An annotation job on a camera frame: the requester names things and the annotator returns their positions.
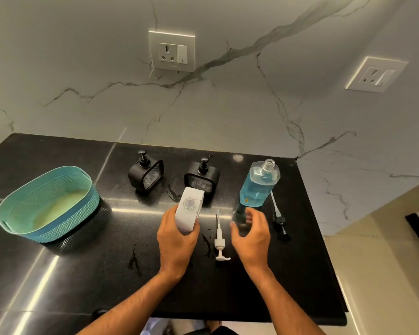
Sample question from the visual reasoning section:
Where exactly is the black square soap dispenser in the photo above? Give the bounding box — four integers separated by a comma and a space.
184, 156, 221, 194
128, 151, 165, 193

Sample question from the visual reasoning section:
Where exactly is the white square soap dispenser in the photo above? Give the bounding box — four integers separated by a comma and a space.
175, 186, 205, 236

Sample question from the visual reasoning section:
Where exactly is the person's right forearm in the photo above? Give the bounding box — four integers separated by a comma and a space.
244, 264, 327, 335

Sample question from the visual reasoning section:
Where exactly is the person's left forearm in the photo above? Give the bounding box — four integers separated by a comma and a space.
76, 269, 191, 335

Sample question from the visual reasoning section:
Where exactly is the person's right hand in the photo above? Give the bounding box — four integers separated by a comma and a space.
230, 207, 272, 273

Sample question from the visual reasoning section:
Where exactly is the black pump with white tube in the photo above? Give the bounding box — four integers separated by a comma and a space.
270, 191, 291, 241

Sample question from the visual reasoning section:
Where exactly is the white wall socket plate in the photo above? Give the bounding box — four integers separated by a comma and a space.
345, 56, 409, 94

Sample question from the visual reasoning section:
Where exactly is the white wall socket with switch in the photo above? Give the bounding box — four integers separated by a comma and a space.
148, 30, 196, 73

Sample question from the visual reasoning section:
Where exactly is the clear bottle of blue liquid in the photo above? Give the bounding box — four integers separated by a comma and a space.
233, 159, 281, 238

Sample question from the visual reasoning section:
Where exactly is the person's left hand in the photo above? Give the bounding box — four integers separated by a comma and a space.
157, 205, 201, 277

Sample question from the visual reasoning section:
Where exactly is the teal woven plastic basket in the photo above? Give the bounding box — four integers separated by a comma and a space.
0, 166, 100, 244

